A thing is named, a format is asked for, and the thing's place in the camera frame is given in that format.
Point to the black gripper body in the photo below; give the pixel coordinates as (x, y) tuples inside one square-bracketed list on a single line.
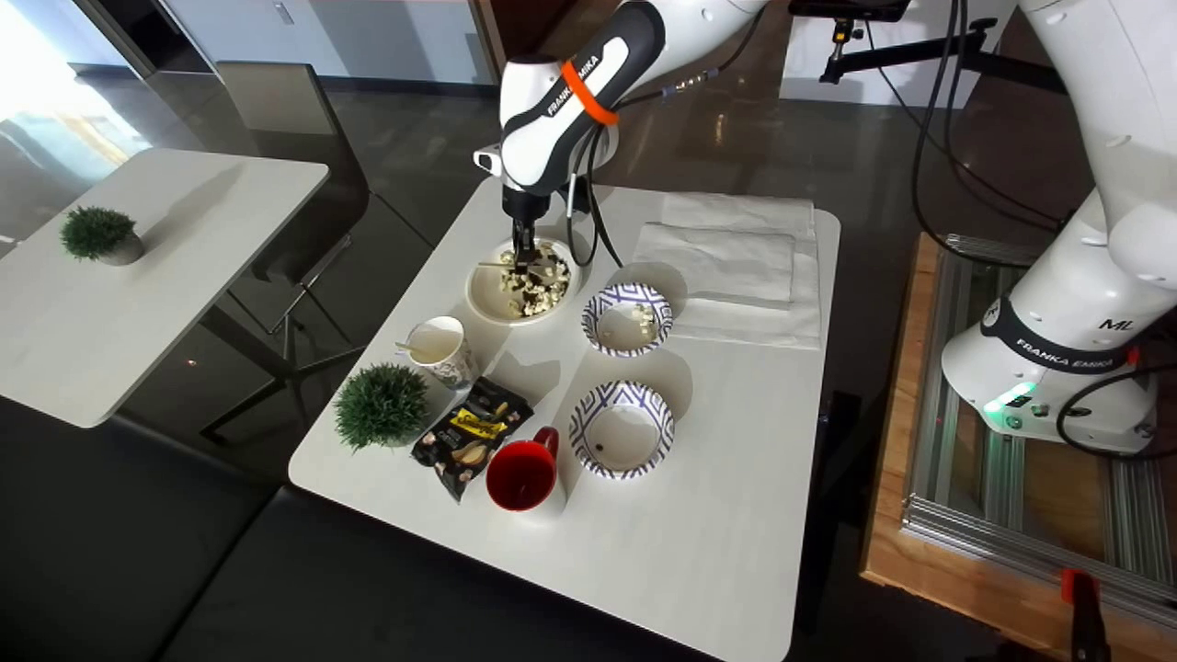
[(525, 207)]

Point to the white plate with popcorn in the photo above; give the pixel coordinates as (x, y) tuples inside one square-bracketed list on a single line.
[(519, 291)]

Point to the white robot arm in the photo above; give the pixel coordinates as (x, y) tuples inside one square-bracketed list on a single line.
[(1057, 353)]

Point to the blue patterned bowl with popcorn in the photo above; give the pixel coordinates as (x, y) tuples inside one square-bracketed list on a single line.
[(628, 321)]

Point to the blue patterned empty bowl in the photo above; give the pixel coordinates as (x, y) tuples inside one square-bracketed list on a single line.
[(624, 428)]

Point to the white ceramic cup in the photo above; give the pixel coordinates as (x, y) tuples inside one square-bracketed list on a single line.
[(439, 342)]

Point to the small folded paper towel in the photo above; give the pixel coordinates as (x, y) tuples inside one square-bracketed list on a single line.
[(726, 261)]

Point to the black snack packet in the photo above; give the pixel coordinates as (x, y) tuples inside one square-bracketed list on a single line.
[(461, 441)]

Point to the small green potted plant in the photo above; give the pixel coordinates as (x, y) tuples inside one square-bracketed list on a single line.
[(380, 405)]

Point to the large white paper towel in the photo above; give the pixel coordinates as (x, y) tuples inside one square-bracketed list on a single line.
[(791, 324)]

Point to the red mug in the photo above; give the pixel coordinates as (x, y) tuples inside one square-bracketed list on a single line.
[(525, 477)]

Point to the black chair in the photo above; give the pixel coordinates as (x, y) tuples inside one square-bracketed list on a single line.
[(309, 192)]

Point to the green plant on side table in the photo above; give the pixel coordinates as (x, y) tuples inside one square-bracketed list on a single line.
[(97, 233)]

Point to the white side table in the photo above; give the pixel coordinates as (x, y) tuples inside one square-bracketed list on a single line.
[(81, 335)]

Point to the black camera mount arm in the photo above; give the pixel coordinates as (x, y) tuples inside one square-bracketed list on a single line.
[(969, 48)]

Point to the metal rail base frame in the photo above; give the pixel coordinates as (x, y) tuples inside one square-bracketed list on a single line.
[(1020, 500)]

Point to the red clamp handle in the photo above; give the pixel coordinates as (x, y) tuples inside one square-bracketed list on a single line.
[(1085, 618)]

